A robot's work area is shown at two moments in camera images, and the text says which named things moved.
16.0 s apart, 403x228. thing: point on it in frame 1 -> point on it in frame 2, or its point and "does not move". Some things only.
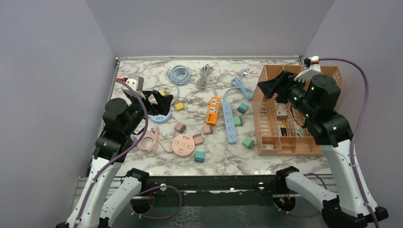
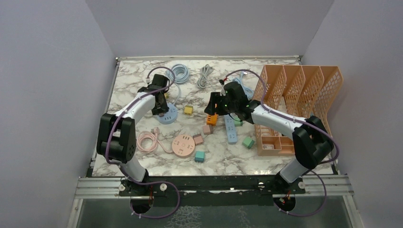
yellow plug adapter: x=179 y=106 -> x=188 y=110
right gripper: x=270 y=87 -> x=215 y=98
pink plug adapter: x=207 y=129 does not move
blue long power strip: x=229 y=123 does not move
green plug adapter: x=238 y=121 does not move
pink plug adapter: x=198 y=139 does not move
